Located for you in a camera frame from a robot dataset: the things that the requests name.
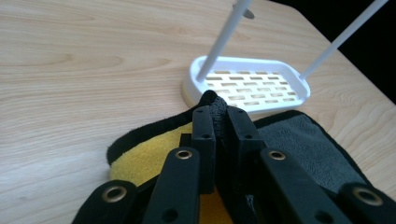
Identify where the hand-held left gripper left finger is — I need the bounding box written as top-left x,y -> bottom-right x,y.
191,105 -> 218,195

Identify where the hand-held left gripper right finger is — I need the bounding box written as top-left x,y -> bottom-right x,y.
225,105 -> 267,200

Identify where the white rack with handle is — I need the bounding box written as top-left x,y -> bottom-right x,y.
182,0 -> 390,115

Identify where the black round table grommet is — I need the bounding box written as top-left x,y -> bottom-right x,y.
233,4 -> 256,20

